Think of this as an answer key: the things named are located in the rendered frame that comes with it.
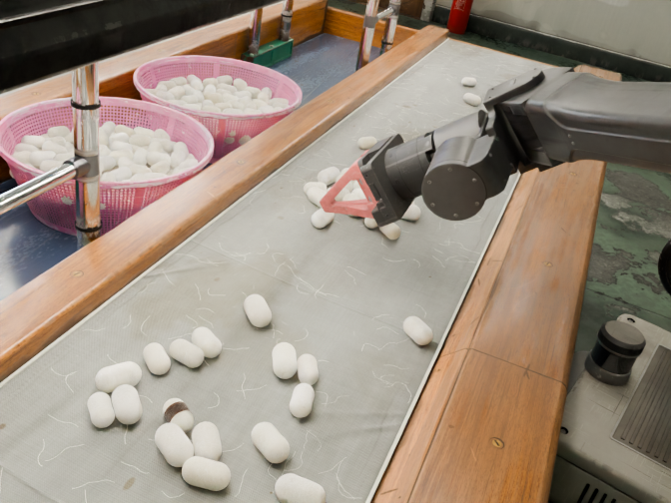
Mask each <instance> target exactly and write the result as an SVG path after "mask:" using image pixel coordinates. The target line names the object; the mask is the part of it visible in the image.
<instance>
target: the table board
mask: <svg viewBox="0 0 671 503"><path fill-rule="evenodd" d="M363 21H364V16H363V15H359V14H356V13H352V12H348V11H344V10H341V9H338V8H334V7H330V6H328V10H327V16H326V22H325V29H324V33H328V34H331V35H335V36H339V37H342V38H346V39H350V40H353V41H357V42H360V38H361V32H362V26H363ZM384 26H385V21H382V20H379V21H378V22H377V23H376V24H375V28H374V33H373V38H372V44H371V46H374V47H378V48H380V47H381V40H382V37H383V32H384ZM418 31H420V30H416V29H412V28H409V27H405V26H401V25H397V24H396V27H395V32H394V37H393V45H392V47H391V49H392V48H393V47H395V46H396V45H398V44H399V43H401V42H403V41H404V40H406V39H408V38H410V37H411V36H412V35H413V34H415V33H417V32H418ZM447 39H449V40H452V41H456V42H460V43H464V44H468V45H471V46H475V47H479V48H483V49H487V50H490V51H494V52H498V53H502V54H505V55H509V56H513V57H517V58H521V59H524V60H528V61H532V62H536V63H540V64H543V65H547V66H551V67H555V68H560V67H557V66H553V65H549V64H545V63H541V62H538V61H534V60H530V59H526V58H522V57H519V56H515V55H511V54H507V53H504V52H500V51H496V50H492V49H488V48H485V47H481V46H477V45H473V44H469V43H466V42H462V41H458V40H454V39H450V38H447Z"/></svg>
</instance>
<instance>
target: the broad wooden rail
mask: <svg viewBox="0 0 671 503"><path fill-rule="evenodd" d="M606 166H607V162H603V161H596V160H579V161H576V162H574V163H567V162H566V163H564V164H561V165H559V166H556V167H553V168H551V169H548V170H546V171H543V172H539V170H538V168H536V169H533V170H531V171H528V172H526V173H523V174H521V176H520V178H519V180H518V183H517V185H516V187H515V189H514V191H513V194H512V196H511V198H510V200H509V202H508V204H507V207H506V209H505V211H504V213H503V215H502V218H501V220H500V222H499V224H498V226H497V228H496V231H495V233H494V235H493V237H492V239H491V242H490V244H489V246H488V248H487V250H486V253H485V255H484V257H483V259H482V261H481V263H480V266H479V268H478V270H477V272H476V274H475V277H474V279H473V281H472V283H471V285H470V288H469V290H468V292H467V294H466V296H465V298H464V301H463V303H462V305H461V307H460V309H459V312H458V314H457V316H456V318H455V320H454V322H453V325H452V327H451V329H450V331H449V333H448V336H447V338H446V340H445V342H444V344H443V347H442V349H441V351H440V353H439V355H438V357H437V360H436V362H435V364H434V366H433V368H432V371H431V373H430V375H429V377H428V379H427V382H426V384H425V386H424V388H423V390H422V392H421V395H420V397H419V399H418V401H417V403H416V406H415V408H414V409H413V411H412V413H411V415H410V418H409V420H408V422H407V424H406V426H405V429H404V431H403V433H402V435H401V437H400V440H399V442H398V444H397V446H396V448H395V450H394V453H393V455H392V457H391V459H390V461H389V464H388V466H387V468H386V470H385V472H384V474H383V477H382V479H381V481H380V483H379V485H378V488H377V490H376V492H375V494H374V496H373V499H372V501H371V503H548V498H549V492H550V487H551V481H552V475H553V469H554V464H555V458H556V452H557V446H558V441H559V435H560V429H561V423H562V418H563V412H564V406H565V400H566V395H567V389H568V383H569V377H570V371H571V366H572V360H573V354H574V348H575V343H576V337H577V331H578V325H579V320H580V314H581V308H582V302H583V297H584V291H585V286H586V280H587V275H588V269H589V263H590V257H591V252H592V246H593V240H594V234H595V229H596V221H597V217H598V211H599V206H600V200H601V194H602V189H603V183H604V177H605V171H606Z"/></svg>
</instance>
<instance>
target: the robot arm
mask: <svg viewBox="0 0 671 503"><path fill-rule="evenodd" d="M483 105H484V107H485V109H486V111H487V113H486V112H485V111H484V110H479V111H476V112H474V113H472V114H469V115H467V116H465V117H462V118H460V119H458V120H455V121H453V122H451V123H448V124H446V125H444V126H442V127H439V128H437V129H435V130H433V131H431V132H429V133H425V134H423V135H421V136H418V137H416V138H414V139H412V140H409V141H407V142H404V140H403V138H402V136H401V135H400V134H396V135H394V136H390V137H387V138H385V139H383V140H381V141H378V142H376V143H375V144H374V145H373V146H372V147H371V148H370V149H369V150H367V151H365V152H364V153H363V154H362V155H361V156H360V157H359V158H358V159H357V160H356V161H355V162H354V163H353V164H352V165H351V166H350V168H349V169H348V170H347V171H346V172H345V173H344V174H343V175H342V176H341V178H340V179H339V180H338V181H337V182H336V183H335V184H334V185H333V186H332V187H331V189H330V190H329V191H328V192H327V193H326V194H325V195H324V196H323V197H322V198H321V200H320V204H321V206H322V208H323V210H324V211H325V212H326V213H334V214H345V215H353V216H359V217H364V218H369V219H374V220H375V222H376V223H377V225H378V226H379V227H380V228H381V227H384V226H386V225H389V224H392V223H395V222H397V221H399V220H401V218H402V217H403V215H404V214H405V212H406V211H407V210H408V208H409V207H410V205H411V204H412V202H413V201H414V200H415V198H417V197H420V196H422V199H423V201H424V203H425V205H426V206H427V207H428V208H429V209H430V210H431V211H432V212H433V213H434V214H435V215H437V216H438V217H440V218H443V219H445V220H449V221H463V220H467V219H469V218H471V217H473V216H475V215H476V214H477V213H478V212H479V211H480V210H481V209H482V207H483V205H484V203H485V201H486V200H487V199H490V198H492V197H495V196H497V195H499V194H500V193H501V192H503V191H504V189H505V187H506V185H507V182H508V180H509V177H510V175H513V174H515V173H517V170H518V171H519V173H520V174H523V173H526V172H528V171H531V170H533V169H536V168H538V170H539V172H543V171H546V170H548V169H551V168H553V167H556V166H559V165H561V164H564V163H566V162H567V163H574V162H576V161H579V160H596V161H603V162H608V163H614V164H619V165H624V166H630V167H635V168H640V169H645V170H651V171H656V172H661V173H667V174H671V83H668V82H622V81H613V80H608V79H603V78H600V77H598V76H596V75H594V74H591V73H588V72H575V71H574V69H573V67H561V68H545V69H541V68H534V69H531V70H529V71H526V72H524V73H522V74H520V75H518V76H516V77H513V78H511V79H509V80H507V81H505V82H503V83H501V84H499V85H496V86H494V87H492V88H490V89H488V90H487V92H486V95H485V98H484V101H483ZM355 180H357V182H358V184H359V186H360V188H361V189H362V191H363V193H364V195H365V197H366V199H362V200H354V201H339V202H337V201H336V200H335V197H336V196H337V195H338V194H339V193H340V191H341V190H342V189H343V188H344V187H345V186H346V185H347V184H348V183H349V182H350V181H355Z"/></svg>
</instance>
